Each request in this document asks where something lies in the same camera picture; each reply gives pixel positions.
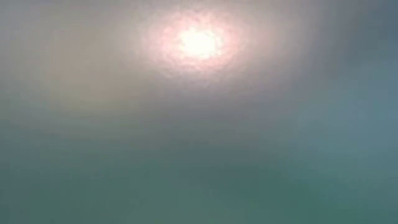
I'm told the teal silicone mat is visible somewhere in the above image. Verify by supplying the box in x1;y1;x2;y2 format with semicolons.
0;0;398;224

